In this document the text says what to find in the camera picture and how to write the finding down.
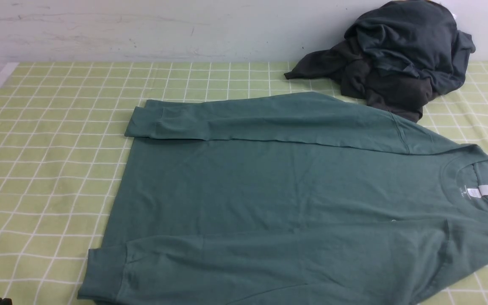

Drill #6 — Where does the green long-sleeved shirt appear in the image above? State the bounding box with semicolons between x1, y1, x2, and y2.
77;92;488;305

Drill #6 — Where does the green checkered tablecloth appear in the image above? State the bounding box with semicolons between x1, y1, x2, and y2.
0;61;488;305

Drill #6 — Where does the dark grey crumpled garment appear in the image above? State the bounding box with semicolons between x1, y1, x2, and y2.
284;37;439;123

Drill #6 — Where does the dark teal crumpled garment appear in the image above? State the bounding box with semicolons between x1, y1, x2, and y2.
344;0;476;95

